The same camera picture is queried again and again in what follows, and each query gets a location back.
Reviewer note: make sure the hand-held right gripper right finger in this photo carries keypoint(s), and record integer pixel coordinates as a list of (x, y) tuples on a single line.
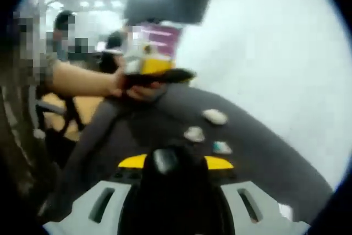
[(264, 213)]

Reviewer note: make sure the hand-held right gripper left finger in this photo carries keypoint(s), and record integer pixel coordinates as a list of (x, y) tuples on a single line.
[(82, 213)]

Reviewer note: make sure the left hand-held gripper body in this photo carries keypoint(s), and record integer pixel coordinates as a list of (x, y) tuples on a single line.
[(134, 63)]

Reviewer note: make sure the white oval charging case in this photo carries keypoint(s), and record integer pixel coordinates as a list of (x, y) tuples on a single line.
[(215, 116)]

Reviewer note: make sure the white square charging case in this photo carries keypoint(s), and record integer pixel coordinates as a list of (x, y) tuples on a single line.
[(194, 134)]

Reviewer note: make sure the blue white earphone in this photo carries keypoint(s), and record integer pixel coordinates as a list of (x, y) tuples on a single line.
[(222, 147)]

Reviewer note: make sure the black charging case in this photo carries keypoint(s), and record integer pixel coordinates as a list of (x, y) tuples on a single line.
[(165, 162)]

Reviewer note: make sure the person's left hand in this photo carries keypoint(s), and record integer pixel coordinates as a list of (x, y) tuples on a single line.
[(143, 92)]

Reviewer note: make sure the purple lit screen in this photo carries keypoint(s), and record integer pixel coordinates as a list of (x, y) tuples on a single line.
[(162, 39)]

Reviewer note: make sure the black table cloth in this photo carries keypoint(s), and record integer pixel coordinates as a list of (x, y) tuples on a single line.
[(261, 141)]

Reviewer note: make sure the black office chair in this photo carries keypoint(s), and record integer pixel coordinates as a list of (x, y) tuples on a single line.
[(72, 114)]

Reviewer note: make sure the black wall monitor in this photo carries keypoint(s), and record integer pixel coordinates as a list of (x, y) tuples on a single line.
[(170, 1)]

